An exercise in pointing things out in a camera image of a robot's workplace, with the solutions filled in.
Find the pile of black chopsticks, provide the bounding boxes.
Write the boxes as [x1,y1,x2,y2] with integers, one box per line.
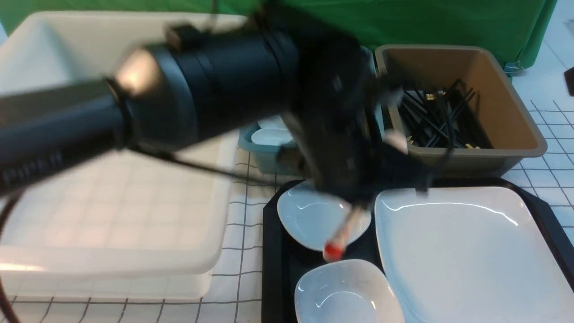
[398,78,493,149]

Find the teal plastic bin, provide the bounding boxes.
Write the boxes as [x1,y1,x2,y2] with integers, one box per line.
[238,45,386,176]

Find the small white bowl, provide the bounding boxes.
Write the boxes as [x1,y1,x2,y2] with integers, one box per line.
[277,180,371,252]
[294,259,405,323]

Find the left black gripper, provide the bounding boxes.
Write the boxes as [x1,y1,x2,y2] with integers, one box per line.
[280,80,431,206]

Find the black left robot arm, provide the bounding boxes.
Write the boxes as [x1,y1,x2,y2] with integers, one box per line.
[1,0,433,205]

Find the large white square plate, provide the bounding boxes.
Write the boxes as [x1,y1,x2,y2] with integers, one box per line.
[374,187,574,323]

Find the green cloth backdrop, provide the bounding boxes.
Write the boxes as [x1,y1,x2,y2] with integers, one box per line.
[0,0,557,68]

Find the large white plastic tub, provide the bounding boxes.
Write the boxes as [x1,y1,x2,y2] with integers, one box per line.
[1,12,232,299]

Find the pile of white spoons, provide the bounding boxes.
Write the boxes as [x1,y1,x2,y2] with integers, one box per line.
[251,116,293,146]

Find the white checkered tablecloth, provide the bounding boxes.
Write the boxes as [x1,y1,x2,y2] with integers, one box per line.
[0,100,574,323]

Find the metal binder clip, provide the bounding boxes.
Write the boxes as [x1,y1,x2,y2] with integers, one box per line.
[504,61,524,77]

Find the brown plastic bin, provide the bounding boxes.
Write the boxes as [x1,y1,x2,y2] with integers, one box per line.
[374,45,548,177]

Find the white spoon with red mark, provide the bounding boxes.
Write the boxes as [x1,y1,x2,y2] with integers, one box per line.
[322,206,364,262]

